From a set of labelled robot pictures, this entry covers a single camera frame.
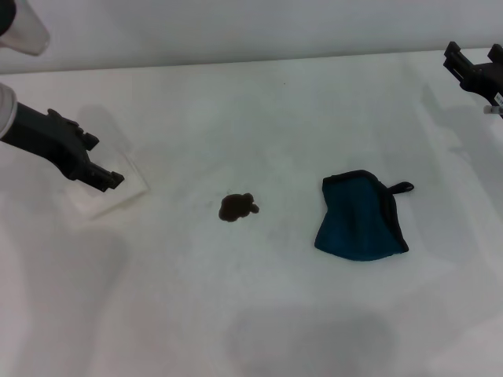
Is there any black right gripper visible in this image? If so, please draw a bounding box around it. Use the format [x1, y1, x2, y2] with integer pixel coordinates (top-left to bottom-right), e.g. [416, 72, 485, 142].
[442, 39, 503, 108]

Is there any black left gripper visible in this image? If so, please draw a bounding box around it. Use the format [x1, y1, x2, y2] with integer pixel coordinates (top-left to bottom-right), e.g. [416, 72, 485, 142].
[1, 102, 126, 194]

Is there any white paper cup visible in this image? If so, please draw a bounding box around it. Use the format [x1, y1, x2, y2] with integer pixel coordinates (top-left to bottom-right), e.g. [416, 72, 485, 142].
[64, 113, 151, 220]

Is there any blue rag with black edge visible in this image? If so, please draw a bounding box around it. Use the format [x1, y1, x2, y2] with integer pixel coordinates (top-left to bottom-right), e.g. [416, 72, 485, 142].
[314, 169, 416, 263]

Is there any black water stain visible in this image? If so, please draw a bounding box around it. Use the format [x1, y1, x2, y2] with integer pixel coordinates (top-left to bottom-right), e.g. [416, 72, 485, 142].
[218, 192, 262, 223]

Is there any left wrist camera housing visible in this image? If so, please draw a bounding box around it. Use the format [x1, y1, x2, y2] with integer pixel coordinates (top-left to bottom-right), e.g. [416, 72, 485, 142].
[0, 0, 52, 57]

